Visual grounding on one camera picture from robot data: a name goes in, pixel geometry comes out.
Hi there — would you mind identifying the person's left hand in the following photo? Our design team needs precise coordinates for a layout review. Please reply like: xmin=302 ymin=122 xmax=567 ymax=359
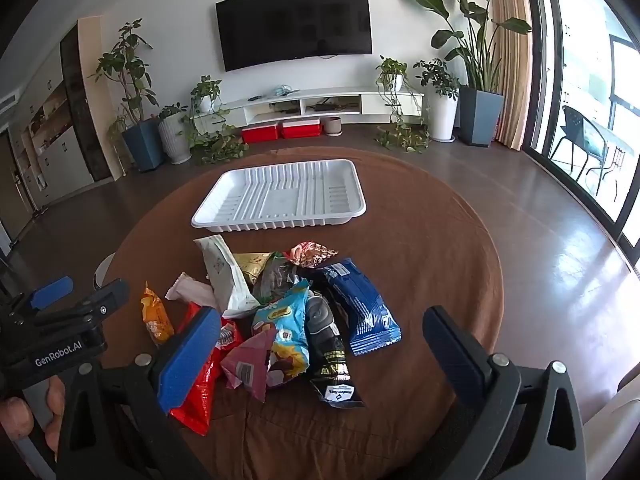
xmin=0 ymin=376 xmax=68 ymax=461

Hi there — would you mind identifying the bushy plant in tall white pot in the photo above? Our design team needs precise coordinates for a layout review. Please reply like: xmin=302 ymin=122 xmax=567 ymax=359
xmin=414 ymin=58 xmax=460 ymax=143

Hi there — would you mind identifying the beige curtain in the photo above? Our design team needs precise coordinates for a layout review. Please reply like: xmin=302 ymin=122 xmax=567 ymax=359
xmin=487 ymin=0 xmax=533 ymax=151

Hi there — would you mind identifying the black sliding glass door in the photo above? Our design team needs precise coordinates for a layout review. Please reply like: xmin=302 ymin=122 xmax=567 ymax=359
xmin=520 ymin=0 xmax=640 ymax=261

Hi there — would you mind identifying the orange snack packet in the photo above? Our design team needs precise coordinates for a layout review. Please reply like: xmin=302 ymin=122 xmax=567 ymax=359
xmin=140 ymin=281 xmax=175 ymax=346

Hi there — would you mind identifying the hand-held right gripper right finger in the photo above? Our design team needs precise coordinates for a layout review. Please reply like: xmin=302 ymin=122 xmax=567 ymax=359
xmin=422 ymin=305 xmax=586 ymax=480

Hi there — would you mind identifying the round white stool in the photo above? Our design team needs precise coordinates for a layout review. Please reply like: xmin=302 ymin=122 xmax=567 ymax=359
xmin=92 ymin=254 xmax=117 ymax=291

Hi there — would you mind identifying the white wall cabinet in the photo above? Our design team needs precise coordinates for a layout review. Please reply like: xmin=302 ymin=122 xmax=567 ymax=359
xmin=10 ymin=17 xmax=113 ymax=208

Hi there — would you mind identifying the plant in white ribbed pot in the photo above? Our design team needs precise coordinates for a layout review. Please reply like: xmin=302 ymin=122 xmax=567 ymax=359
xmin=157 ymin=104 xmax=193 ymax=165

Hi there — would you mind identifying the dark blue snack packet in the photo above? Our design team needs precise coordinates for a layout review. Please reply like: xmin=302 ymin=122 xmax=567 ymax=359
xmin=312 ymin=258 xmax=402 ymax=357

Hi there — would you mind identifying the brown tablecloth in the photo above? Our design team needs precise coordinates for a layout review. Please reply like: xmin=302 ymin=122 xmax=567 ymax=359
xmin=97 ymin=147 xmax=505 ymax=480

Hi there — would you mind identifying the white snack packet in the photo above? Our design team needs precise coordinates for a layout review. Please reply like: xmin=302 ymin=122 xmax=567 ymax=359
xmin=194 ymin=235 xmax=261 ymax=318

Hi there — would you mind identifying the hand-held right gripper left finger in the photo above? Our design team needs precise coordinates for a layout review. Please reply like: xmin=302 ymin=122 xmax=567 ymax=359
xmin=55 ymin=305 xmax=223 ymax=480

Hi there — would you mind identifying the white plastic tray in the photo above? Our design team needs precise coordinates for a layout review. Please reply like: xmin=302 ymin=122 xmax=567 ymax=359
xmin=191 ymin=160 xmax=367 ymax=233

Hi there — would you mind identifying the black wall television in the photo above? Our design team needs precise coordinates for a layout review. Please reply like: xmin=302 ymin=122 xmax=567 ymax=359
xmin=215 ymin=0 xmax=373 ymax=73

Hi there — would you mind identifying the brown entrance door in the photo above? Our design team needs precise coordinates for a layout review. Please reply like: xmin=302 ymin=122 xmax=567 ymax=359
xmin=0 ymin=127 xmax=38 ymax=246

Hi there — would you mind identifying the large-leaf plant in grey pot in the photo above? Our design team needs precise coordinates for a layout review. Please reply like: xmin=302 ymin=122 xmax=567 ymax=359
xmin=402 ymin=0 xmax=533 ymax=148

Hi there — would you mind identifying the black balcony chair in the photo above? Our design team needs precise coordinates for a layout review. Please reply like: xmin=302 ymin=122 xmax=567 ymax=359
xmin=549 ymin=105 xmax=613 ymax=196

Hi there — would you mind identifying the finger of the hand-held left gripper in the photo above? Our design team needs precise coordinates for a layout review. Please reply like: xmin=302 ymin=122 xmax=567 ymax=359
xmin=30 ymin=278 xmax=130 ymax=328
xmin=0 ymin=277 xmax=75 ymax=320

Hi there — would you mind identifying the black snack packet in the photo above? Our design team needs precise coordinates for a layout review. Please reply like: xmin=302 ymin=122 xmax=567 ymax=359
xmin=305 ymin=290 xmax=365 ymax=409

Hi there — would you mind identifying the tall plant in blue pot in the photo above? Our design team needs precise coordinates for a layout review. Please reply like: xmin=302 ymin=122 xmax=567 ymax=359
xmin=89 ymin=19 xmax=165 ymax=172

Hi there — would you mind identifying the trailing plant in white pot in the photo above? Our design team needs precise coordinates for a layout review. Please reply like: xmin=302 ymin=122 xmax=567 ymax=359
xmin=182 ymin=76 xmax=248 ymax=165
xmin=374 ymin=56 xmax=431 ymax=153

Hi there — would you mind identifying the white television cabinet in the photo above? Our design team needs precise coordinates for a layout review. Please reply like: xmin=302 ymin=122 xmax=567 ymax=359
xmin=192 ymin=86 xmax=426 ymax=128

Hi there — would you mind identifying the gold snack packet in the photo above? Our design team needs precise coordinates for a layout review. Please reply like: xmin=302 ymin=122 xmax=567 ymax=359
xmin=234 ymin=251 xmax=276 ymax=286

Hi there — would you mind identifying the light blue snack packet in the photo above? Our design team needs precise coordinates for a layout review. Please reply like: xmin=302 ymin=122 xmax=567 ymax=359
xmin=251 ymin=280 xmax=312 ymax=388

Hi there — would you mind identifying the grey green clear snack packet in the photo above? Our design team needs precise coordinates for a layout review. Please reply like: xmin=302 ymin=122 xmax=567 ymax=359
xmin=252 ymin=255 xmax=313 ymax=306

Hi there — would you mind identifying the red brown patterned snack packet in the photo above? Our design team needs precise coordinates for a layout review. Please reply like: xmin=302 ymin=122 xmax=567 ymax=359
xmin=282 ymin=241 xmax=338 ymax=269

